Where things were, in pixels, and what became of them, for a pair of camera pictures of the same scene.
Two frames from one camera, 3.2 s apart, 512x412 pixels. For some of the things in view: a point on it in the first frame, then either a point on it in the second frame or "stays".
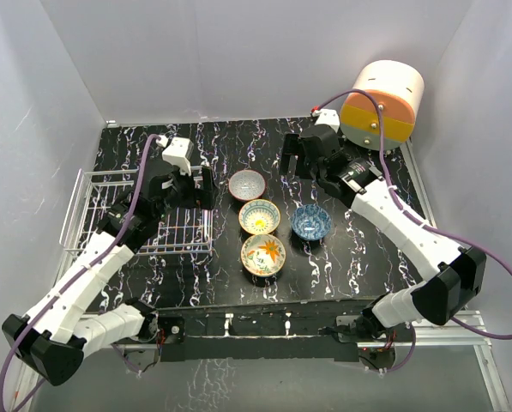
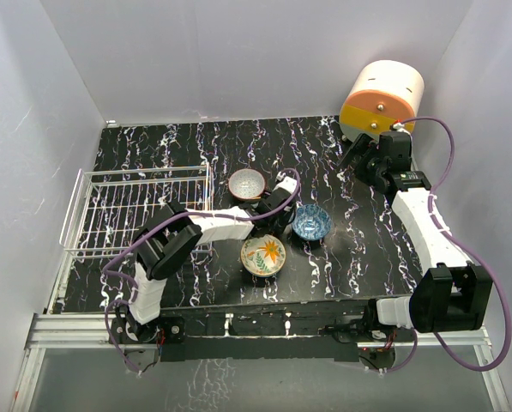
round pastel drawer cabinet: x=400 y=87 stays
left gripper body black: x=184 y=194 → x=278 y=224
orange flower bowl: x=262 y=255 stays
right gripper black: x=292 y=147 → x=358 y=148
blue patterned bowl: x=310 y=221 stays
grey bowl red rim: x=247 y=184 stays
